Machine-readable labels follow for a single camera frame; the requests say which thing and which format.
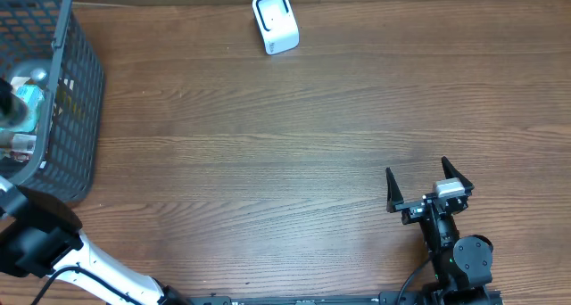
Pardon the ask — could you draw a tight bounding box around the white barcode scanner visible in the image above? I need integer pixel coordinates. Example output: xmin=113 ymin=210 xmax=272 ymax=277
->
xmin=252 ymin=0 xmax=300 ymax=55

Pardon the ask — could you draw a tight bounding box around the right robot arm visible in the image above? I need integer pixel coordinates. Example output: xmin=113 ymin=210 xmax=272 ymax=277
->
xmin=378 ymin=156 xmax=503 ymax=304

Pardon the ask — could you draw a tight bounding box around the teal white tissue pack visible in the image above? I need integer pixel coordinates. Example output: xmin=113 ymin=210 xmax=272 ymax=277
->
xmin=14 ymin=85 xmax=45 ymax=133

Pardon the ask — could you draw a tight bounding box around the grey plastic mesh basket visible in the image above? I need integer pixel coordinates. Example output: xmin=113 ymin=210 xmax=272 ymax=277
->
xmin=1 ymin=0 xmax=105 ymax=202

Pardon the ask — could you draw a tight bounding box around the yellow oil bottle silver cap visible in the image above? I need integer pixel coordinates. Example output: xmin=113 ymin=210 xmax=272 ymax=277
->
xmin=29 ymin=68 xmax=49 ymax=89

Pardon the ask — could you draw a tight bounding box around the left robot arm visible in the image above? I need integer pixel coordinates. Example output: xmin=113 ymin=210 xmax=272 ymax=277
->
xmin=1 ymin=177 xmax=189 ymax=305

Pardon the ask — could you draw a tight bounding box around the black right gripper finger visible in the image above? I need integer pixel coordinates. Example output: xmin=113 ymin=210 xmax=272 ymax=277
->
xmin=385 ymin=168 xmax=404 ymax=213
xmin=441 ymin=156 xmax=475 ymax=194

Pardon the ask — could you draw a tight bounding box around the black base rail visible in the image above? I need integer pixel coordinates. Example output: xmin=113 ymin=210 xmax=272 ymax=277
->
xmin=186 ymin=290 xmax=504 ymax=305

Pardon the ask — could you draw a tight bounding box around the brown snack pouch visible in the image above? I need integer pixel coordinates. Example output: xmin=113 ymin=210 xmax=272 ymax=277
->
xmin=1 ymin=130 xmax=37 ymax=162

